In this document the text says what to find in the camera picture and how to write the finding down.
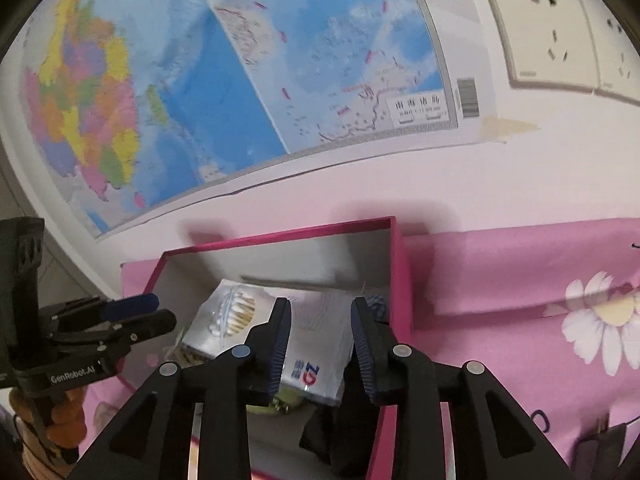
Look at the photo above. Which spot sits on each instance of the green frog plush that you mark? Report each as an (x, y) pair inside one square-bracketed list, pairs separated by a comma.
[(265, 408)]

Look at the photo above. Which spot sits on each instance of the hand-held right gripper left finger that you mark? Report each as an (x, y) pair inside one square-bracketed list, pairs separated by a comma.
[(277, 355)]

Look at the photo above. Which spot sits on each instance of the white plastic packet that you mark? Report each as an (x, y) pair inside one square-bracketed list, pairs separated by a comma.
[(315, 355)]

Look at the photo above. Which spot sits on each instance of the pink cardboard box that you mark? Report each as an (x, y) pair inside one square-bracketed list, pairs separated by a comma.
[(400, 270)]

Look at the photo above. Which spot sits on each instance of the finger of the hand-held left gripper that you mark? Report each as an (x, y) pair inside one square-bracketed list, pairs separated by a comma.
[(150, 325), (132, 305)]

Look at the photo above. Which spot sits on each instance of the pink floral tablecloth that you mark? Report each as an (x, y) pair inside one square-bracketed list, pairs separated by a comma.
[(500, 310)]

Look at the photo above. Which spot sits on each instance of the beige tape piece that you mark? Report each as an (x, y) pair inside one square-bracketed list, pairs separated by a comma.
[(507, 129)]

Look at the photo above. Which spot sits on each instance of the cotton swab pack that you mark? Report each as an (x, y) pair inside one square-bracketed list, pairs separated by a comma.
[(225, 310)]

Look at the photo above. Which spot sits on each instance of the person's left hand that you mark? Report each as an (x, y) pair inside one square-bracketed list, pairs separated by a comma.
[(65, 412)]

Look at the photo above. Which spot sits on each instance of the colourful wall map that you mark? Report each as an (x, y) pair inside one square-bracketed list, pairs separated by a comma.
[(225, 85)]

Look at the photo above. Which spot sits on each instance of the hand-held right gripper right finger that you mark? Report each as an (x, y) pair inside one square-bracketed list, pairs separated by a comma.
[(362, 355)]

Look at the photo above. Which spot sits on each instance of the black cloth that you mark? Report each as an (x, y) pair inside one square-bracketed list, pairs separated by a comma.
[(345, 440)]

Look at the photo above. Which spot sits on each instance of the white wall socket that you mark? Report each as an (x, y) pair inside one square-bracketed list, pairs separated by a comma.
[(617, 55), (540, 30)]

